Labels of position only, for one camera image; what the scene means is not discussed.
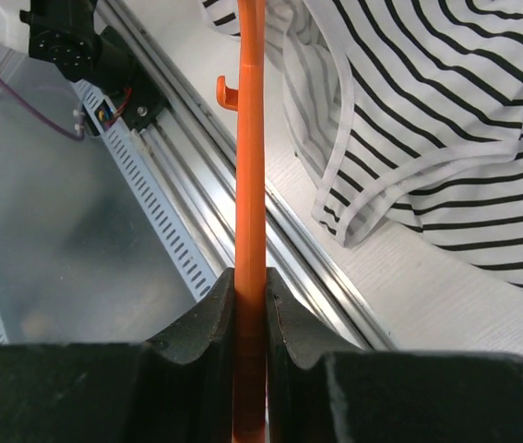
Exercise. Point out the white black striped tank top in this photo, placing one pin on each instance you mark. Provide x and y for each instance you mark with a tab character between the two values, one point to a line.
410	112

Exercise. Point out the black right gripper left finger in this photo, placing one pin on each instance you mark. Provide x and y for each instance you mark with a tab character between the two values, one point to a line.
174	387

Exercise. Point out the orange plastic hanger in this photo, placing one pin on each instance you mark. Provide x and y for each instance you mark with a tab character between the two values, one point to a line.
248	184

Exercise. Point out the white slotted cable duct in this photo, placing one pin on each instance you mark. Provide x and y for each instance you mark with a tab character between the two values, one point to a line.
91	247

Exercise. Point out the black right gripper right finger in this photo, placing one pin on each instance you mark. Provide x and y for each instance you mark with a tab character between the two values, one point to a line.
321	388

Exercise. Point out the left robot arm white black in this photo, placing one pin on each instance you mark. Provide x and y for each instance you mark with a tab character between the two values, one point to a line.
63	34

